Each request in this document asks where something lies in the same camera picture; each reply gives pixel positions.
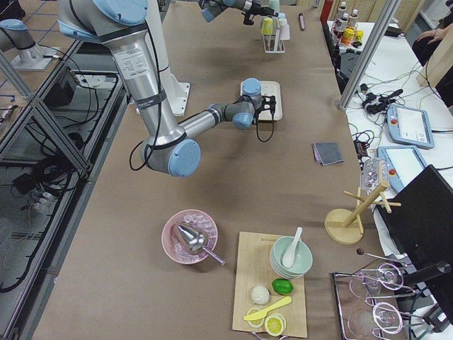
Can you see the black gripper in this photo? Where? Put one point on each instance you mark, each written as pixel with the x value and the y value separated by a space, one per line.
pixel 261 105
pixel 255 8

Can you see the white rabbit print tray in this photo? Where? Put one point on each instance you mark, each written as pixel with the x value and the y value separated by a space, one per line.
pixel 271 88

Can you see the green plastic cup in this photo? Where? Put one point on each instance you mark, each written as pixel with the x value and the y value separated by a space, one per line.
pixel 274 5

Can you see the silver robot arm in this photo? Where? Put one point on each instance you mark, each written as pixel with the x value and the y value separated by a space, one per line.
pixel 171 147
pixel 211 9

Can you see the yellow plastic cup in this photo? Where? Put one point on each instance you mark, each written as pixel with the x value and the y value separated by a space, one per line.
pixel 267 26

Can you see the cream white plastic cup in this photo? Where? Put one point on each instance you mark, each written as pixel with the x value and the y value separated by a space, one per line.
pixel 282 19

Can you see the pink plastic cup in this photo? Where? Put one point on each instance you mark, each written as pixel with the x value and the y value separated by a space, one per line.
pixel 284 32

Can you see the silver pen cylinder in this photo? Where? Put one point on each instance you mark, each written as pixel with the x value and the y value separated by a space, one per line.
pixel 302 22

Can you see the folded grey cloth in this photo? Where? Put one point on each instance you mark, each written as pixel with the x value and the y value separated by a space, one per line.
pixel 327 153

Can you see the clear textured glass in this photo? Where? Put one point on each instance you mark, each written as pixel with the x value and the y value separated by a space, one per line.
pixel 374 171

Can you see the upper blue teach pendant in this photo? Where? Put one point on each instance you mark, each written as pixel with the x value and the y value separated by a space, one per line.
pixel 409 126

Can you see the blue teach pendant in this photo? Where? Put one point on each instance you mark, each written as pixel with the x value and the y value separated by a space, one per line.
pixel 400 172
pixel 409 126

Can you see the wooden mug tree stand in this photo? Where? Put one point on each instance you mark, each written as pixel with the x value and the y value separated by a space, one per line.
pixel 345 226

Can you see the lower blue teach pendant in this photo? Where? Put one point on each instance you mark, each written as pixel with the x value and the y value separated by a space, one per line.
pixel 400 172

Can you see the pink bowl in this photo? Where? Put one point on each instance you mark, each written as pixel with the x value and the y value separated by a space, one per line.
pixel 196 218

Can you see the metal ice scoop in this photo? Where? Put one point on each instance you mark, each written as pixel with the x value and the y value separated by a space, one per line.
pixel 194 240

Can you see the white ceramic spoon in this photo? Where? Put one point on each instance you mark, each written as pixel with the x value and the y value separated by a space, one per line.
pixel 289 255

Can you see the green lime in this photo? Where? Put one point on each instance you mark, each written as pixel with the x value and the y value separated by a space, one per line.
pixel 282 286

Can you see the black monitor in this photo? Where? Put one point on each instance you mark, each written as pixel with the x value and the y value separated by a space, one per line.
pixel 422 228

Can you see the white steamed bun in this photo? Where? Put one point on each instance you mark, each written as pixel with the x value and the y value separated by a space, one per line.
pixel 260 295

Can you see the yellow plastic knife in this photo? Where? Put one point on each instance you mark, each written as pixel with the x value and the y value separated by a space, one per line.
pixel 261 314

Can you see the wooden cutting board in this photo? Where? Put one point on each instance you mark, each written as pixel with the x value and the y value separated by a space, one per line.
pixel 254 268

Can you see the upper clear wine glass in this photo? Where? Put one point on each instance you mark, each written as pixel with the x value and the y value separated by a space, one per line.
pixel 367 284

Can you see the clear wine glass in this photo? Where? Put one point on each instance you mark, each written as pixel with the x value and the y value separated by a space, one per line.
pixel 381 322
pixel 367 284

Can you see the lemon half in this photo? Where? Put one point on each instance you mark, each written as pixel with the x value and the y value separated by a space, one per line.
pixel 275 324

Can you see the lower clear wine glass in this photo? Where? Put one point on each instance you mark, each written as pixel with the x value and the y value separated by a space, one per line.
pixel 381 322

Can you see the white wire cup rack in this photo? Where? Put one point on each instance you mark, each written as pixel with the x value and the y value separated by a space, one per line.
pixel 271 43

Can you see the aluminium frame post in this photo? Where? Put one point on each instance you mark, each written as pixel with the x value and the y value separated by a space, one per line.
pixel 373 41

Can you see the black wire glass rack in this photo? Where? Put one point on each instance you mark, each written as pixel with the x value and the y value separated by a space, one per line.
pixel 405 300

